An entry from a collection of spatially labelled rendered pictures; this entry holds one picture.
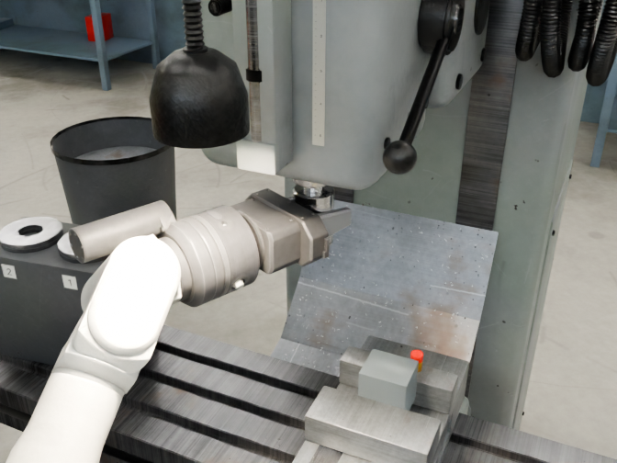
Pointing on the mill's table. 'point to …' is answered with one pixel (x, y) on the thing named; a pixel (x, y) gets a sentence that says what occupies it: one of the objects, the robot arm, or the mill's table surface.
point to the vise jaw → (371, 428)
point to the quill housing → (341, 85)
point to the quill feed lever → (442, 10)
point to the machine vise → (437, 373)
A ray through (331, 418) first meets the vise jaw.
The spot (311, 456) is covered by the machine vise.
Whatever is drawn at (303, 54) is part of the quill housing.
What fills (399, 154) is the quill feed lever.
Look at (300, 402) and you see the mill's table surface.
